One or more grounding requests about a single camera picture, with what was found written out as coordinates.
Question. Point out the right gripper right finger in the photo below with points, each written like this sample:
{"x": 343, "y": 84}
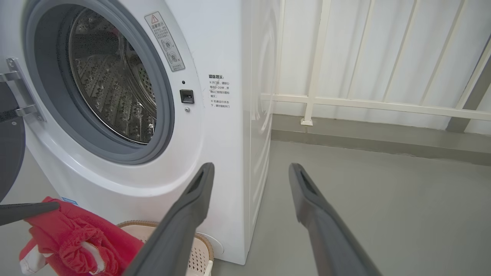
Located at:
{"x": 330, "y": 237}

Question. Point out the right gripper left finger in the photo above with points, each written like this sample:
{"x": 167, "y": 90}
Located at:
{"x": 180, "y": 230}

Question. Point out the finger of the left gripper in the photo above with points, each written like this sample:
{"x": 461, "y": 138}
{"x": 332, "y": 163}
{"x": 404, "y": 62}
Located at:
{"x": 27, "y": 211}

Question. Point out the red garment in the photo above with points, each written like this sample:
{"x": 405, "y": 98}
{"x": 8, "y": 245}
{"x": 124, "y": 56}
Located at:
{"x": 76, "y": 234}

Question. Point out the grey washing machine door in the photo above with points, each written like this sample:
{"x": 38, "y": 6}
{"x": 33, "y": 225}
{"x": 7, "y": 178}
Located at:
{"x": 9, "y": 153}

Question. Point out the cream perforated laundry basket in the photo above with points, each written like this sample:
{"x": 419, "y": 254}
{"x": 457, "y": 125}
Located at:
{"x": 199, "y": 253}

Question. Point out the white front-load washing machine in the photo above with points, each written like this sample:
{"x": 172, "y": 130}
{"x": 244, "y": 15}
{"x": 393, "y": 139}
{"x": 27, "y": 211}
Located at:
{"x": 215, "y": 153}

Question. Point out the silver metal door hinge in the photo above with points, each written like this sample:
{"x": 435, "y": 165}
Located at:
{"x": 19, "y": 88}

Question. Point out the black door latch socket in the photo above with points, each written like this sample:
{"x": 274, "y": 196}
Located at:
{"x": 187, "y": 96}

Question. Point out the stainless steel washing machine drum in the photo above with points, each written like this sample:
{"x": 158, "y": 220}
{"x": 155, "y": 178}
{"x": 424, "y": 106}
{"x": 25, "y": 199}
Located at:
{"x": 107, "y": 84}

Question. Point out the round white filter cover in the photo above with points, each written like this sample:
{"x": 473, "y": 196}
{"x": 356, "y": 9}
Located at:
{"x": 215, "y": 245}

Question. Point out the blue energy label sticker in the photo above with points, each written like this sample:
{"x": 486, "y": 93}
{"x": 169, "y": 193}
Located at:
{"x": 70, "y": 201}

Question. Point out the white metal railing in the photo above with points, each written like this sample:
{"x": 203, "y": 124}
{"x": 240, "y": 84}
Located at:
{"x": 314, "y": 76}

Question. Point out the grey warning sticker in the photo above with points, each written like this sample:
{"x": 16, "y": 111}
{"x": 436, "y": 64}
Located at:
{"x": 165, "y": 42}

